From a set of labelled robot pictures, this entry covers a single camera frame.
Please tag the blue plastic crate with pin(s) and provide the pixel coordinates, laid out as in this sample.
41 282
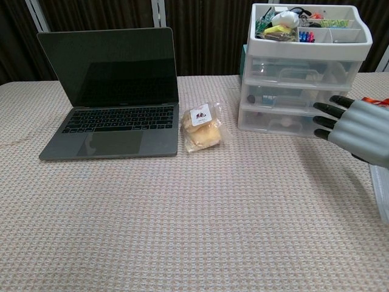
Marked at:
268 99

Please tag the grey open laptop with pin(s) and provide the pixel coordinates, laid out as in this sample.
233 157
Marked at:
121 143

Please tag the blue and red clips bunch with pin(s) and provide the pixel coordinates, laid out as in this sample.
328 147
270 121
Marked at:
307 36

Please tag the white plastic drawer organizer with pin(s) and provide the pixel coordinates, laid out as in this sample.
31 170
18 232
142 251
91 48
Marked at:
310 48

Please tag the green blue patterned packet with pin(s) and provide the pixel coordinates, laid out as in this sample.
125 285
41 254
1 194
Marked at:
333 23

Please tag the black pleated curtain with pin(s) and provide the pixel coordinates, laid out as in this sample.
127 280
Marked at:
209 30

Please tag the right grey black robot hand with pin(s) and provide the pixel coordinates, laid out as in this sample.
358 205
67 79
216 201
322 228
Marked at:
364 134

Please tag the white metal partition post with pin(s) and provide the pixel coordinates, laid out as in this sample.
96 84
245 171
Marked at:
158 13
384 59
38 15

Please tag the bagged bread with white label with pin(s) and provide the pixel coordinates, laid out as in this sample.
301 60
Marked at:
202 134

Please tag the clear mesh pouch red zipper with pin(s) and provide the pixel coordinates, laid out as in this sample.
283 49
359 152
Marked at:
381 188

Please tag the white crumpled wad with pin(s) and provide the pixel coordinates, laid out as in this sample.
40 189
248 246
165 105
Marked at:
285 19

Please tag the clear drawer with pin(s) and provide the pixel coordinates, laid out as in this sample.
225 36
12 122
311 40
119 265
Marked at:
291 94
258 121
267 68

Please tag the brown snack packet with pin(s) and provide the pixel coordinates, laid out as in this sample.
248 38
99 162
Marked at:
279 37

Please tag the green patterned card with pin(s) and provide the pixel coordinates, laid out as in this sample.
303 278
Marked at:
263 19

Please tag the red orange small packet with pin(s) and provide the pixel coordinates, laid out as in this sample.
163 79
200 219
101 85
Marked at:
315 14

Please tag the teal cardboard box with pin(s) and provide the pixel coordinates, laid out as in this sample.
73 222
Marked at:
243 62

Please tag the beige woven tablecloth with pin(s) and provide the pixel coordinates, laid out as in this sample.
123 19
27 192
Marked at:
182 228

